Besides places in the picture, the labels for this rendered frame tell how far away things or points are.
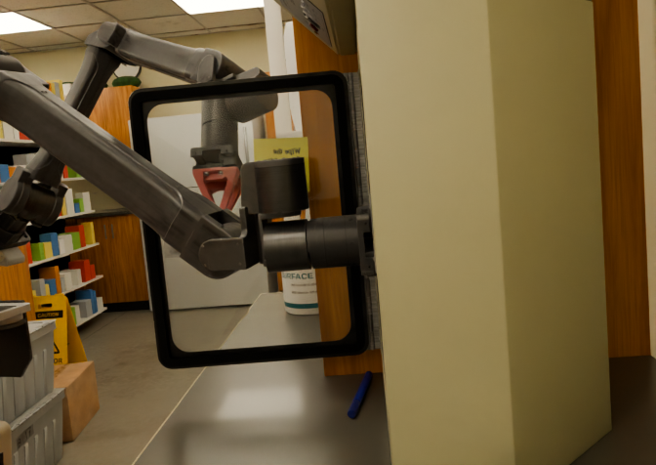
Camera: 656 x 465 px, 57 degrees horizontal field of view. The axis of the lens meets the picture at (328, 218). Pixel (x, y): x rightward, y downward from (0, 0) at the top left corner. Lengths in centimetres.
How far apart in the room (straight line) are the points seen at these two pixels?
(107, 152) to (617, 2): 72
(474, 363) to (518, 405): 6
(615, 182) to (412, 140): 50
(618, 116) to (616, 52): 9
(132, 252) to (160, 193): 531
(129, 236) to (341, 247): 540
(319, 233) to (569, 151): 27
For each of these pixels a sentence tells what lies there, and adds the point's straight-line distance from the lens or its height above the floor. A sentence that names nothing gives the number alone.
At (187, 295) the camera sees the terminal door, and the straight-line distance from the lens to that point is 88.
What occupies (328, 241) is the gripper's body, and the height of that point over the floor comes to 118.
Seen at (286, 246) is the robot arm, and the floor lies 118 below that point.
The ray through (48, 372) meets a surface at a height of 43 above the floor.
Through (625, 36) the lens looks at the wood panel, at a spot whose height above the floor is 141.
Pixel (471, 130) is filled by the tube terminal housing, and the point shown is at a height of 128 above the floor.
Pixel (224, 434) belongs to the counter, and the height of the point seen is 94.
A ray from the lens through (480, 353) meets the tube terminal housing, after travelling 56.
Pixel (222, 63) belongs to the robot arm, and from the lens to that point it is 98.
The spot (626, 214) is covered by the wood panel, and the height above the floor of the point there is 115.
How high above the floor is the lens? 127
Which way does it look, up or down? 5 degrees down
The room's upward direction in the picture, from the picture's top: 5 degrees counter-clockwise
